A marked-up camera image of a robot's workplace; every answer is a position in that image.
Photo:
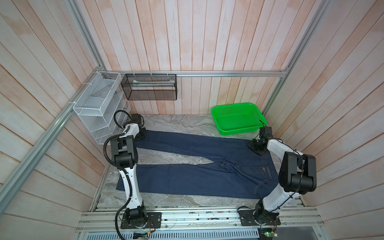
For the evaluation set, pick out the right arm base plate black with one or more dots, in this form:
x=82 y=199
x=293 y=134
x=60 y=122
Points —
x=250 y=217

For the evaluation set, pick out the right aluminium corner post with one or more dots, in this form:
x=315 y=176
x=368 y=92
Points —
x=310 y=30

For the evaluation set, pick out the white mesh tiered shelf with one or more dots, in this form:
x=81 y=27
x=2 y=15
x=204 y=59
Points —
x=98 y=103

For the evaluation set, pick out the aluminium corner post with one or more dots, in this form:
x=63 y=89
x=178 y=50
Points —
x=310 y=30
x=81 y=23

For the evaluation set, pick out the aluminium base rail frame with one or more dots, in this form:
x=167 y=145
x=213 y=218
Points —
x=202 y=223

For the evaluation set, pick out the left aluminium wall rail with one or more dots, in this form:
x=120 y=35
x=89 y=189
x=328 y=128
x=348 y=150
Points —
x=23 y=171

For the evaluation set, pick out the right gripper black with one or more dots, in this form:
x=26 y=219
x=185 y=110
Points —
x=251 y=145

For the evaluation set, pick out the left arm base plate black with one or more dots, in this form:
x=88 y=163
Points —
x=151 y=220

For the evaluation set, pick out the dark blue denim trousers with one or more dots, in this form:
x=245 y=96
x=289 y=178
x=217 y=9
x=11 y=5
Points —
x=235 y=170

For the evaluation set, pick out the green circuit board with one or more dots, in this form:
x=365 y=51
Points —
x=267 y=234

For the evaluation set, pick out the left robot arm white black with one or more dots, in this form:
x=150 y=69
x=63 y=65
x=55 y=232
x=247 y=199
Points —
x=125 y=158

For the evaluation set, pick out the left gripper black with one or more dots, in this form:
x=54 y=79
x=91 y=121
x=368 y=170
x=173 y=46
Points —
x=145 y=134

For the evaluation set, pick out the black mesh wall basket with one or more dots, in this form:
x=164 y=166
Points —
x=150 y=87

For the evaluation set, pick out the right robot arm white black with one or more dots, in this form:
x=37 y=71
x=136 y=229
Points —
x=297 y=175

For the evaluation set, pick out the horizontal aluminium wall rail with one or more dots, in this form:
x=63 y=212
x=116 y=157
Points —
x=262 y=73

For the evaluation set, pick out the left aluminium corner post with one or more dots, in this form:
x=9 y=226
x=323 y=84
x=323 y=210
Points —
x=81 y=23

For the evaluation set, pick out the green plastic basket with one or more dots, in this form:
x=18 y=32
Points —
x=238 y=118

